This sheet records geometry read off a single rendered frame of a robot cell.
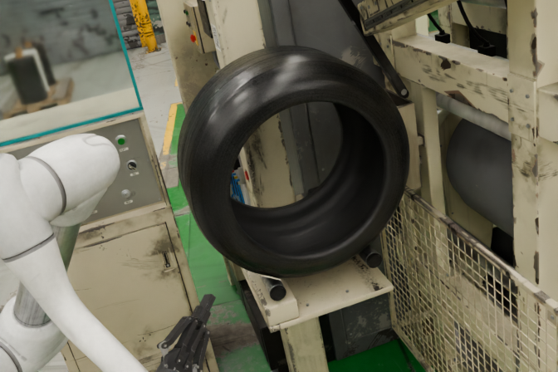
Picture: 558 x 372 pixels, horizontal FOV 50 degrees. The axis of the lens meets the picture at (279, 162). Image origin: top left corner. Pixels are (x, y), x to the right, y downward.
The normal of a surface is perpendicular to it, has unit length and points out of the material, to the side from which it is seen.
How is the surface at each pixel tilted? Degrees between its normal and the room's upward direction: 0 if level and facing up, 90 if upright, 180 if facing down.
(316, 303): 0
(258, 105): 80
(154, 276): 90
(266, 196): 90
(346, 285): 0
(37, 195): 75
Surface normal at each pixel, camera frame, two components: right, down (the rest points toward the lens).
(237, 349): -0.18, -0.90
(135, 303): 0.29, 0.36
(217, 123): -0.37, -0.13
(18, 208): 0.62, -0.11
